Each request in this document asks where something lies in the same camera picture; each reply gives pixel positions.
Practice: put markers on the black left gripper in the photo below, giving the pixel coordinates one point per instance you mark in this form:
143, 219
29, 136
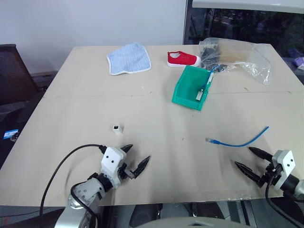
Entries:
129, 174

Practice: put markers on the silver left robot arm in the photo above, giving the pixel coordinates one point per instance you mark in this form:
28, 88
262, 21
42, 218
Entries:
88, 190

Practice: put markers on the light blue cloth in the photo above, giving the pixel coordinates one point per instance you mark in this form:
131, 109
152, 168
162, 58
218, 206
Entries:
129, 59

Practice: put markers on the small white cube adapter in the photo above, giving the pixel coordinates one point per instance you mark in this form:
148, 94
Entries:
117, 129

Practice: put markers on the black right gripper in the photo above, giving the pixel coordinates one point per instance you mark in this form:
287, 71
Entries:
269, 177

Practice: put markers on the black items in bag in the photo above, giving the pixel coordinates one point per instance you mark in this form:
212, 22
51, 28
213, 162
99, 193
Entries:
209, 55

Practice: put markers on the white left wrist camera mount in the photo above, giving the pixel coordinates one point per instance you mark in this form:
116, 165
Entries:
111, 161

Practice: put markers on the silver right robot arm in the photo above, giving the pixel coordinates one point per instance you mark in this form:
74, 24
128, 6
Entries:
294, 186

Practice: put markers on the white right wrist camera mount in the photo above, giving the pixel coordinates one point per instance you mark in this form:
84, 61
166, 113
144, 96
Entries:
286, 166

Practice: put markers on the red slip-on shoe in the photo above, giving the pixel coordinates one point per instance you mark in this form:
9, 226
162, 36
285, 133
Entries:
181, 59

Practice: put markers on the clear plastic bag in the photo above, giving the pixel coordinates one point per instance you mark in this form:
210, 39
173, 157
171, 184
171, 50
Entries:
256, 61

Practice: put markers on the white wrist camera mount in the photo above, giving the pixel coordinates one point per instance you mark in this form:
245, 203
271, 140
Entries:
286, 166
111, 161

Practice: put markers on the green plastic bin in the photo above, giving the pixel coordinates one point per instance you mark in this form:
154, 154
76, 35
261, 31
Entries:
190, 90

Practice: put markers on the black mesh office chair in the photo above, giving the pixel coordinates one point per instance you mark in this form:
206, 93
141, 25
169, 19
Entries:
14, 78

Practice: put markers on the blue label tag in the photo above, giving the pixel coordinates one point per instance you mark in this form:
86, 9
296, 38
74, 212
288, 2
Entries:
10, 134

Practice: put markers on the purple object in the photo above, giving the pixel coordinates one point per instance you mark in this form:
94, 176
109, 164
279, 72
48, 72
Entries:
299, 63

